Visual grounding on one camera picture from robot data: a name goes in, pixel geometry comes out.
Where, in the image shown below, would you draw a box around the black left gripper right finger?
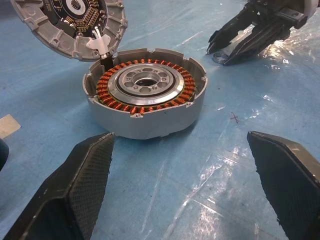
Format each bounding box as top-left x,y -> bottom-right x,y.
246,130 -> 320,240

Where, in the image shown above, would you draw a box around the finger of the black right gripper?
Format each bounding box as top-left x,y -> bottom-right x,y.
206,6 -> 260,55
223,22 -> 292,67

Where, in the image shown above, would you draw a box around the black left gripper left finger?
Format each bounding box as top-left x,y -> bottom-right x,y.
2,131 -> 115,240

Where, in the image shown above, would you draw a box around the gray motor housing copper windings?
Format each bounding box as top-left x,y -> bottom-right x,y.
82,47 -> 208,140

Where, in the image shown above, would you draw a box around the small white object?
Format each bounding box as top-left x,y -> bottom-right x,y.
9,0 -> 129,63

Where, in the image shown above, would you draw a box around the silver holed rotor disc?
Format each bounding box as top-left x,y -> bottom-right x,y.
107,62 -> 185,105

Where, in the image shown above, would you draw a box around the dark rounded object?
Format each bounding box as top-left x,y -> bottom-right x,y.
0,139 -> 10,172

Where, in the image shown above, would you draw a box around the beige tape piece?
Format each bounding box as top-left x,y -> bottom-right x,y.
0,114 -> 22,139

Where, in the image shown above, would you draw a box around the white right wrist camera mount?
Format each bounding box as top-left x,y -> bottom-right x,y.
303,0 -> 320,20

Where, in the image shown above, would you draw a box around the small metal bearing ring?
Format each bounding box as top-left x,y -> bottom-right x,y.
212,52 -> 232,65

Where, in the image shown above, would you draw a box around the white plastic lid hinge bracket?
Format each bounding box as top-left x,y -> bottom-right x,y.
86,34 -> 112,61

